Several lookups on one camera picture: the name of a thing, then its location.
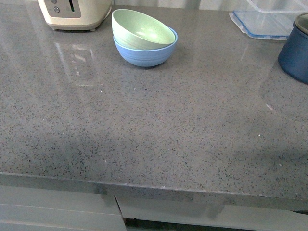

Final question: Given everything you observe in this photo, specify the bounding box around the white cabinet drawer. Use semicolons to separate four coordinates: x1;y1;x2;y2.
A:
0;186;126;231
116;196;308;231

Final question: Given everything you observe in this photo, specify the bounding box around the dark blue saucepan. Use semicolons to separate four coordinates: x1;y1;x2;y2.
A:
278;13;308;84

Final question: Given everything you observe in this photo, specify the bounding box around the blue bowl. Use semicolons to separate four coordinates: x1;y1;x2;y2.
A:
113;28;178;67

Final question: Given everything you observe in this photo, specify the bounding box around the clear plastic food container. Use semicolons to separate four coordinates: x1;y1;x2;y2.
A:
247;0;308;13

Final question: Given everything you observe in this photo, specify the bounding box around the green bowl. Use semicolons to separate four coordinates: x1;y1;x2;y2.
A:
112;9;176;50

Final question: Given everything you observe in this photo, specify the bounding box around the left white cabinet drawer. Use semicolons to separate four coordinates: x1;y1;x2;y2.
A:
0;186;126;231

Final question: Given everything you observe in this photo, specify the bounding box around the white curtain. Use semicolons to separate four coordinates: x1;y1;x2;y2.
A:
113;0;254;11

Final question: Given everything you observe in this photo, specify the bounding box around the cream toaster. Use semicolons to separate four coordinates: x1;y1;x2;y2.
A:
38;0;112;31

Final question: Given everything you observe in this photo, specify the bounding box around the right white cabinet drawer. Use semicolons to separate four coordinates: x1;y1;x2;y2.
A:
116;196;308;231

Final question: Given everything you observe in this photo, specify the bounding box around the clear lid with blue seal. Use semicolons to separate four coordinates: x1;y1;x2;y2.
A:
229;10;297;40

